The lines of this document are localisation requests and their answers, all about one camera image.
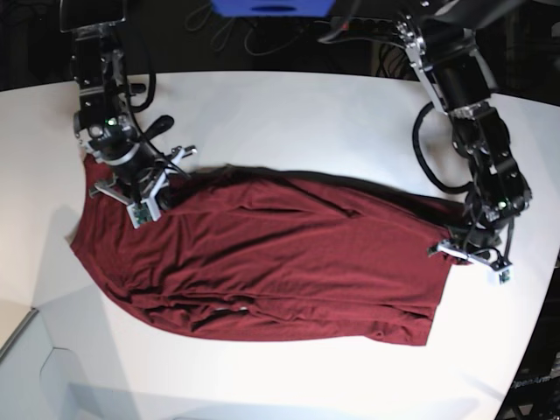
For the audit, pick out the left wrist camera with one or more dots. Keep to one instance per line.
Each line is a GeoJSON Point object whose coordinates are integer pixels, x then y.
{"type": "Point", "coordinates": [501, 276]}

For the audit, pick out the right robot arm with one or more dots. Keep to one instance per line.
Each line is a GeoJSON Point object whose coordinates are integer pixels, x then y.
{"type": "Point", "coordinates": [109, 103]}

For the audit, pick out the black power strip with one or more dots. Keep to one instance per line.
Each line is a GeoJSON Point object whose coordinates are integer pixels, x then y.
{"type": "Point", "coordinates": [357, 28]}

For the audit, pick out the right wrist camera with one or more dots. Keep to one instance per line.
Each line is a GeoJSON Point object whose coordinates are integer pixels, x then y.
{"type": "Point", "coordinates": [145, 212]}

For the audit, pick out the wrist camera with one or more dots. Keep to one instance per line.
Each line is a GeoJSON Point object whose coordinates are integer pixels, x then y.
{"type": "Point", "coordinates": [501, 276]}
{"type": "Point", "coordinates": [145, 212]}

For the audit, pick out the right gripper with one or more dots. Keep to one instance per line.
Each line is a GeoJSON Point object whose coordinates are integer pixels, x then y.
{"type": "Point", "coordinates": [141, 174]}

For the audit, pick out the blue box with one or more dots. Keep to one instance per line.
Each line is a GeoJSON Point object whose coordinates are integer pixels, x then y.
{"type": "Point", "coordinates": [272, 8]}

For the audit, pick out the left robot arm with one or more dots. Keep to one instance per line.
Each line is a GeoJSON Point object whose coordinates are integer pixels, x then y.
{"type": "Point", "coordinates": [439, 39]}

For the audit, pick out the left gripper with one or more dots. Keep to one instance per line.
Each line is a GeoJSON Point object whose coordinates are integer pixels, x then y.
{"type": "Point", "coordinates": [469, 241]}

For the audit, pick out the maroon t-shirt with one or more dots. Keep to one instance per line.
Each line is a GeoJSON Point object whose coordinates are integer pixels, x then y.
{"type": "Point", "coordinates": [258, 255]}

